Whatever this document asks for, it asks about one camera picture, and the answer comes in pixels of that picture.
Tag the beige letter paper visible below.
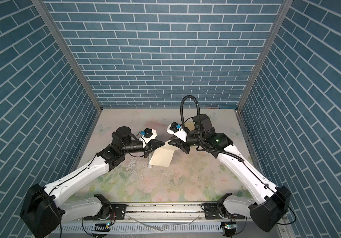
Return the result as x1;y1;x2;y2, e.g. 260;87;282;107
150;141;179;167

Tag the yellow envelope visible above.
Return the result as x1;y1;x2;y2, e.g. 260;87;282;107
185;119;195;131

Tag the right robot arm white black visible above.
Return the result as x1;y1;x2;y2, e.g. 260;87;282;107
167;114;291;232

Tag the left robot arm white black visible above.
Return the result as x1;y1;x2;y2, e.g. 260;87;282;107
20;127;165;238

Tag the white glue stick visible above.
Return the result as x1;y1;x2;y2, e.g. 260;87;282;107
148;158;152;169

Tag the left controller board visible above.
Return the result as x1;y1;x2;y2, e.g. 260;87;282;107
92;223;111;234

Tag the controller board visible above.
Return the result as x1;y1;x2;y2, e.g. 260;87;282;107
221;222;237;238
92;223;111;234

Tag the right controller board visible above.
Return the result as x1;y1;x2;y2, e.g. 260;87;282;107
221;222;237;238

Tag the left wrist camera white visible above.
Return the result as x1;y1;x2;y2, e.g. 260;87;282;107
139;128;157;145

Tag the left black camera cable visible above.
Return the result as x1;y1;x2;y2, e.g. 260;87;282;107
119;132;147;158

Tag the right black corrugated cable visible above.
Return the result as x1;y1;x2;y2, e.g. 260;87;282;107
180;95;245;163

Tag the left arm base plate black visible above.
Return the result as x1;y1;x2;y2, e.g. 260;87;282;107
84;204;127;221

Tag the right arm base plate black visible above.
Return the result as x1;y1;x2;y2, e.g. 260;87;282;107
200;203;245;220

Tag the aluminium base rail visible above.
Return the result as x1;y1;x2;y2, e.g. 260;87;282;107
33;202;295;238

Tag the clear cable tie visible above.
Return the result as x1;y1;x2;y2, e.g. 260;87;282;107
128;215;201;232

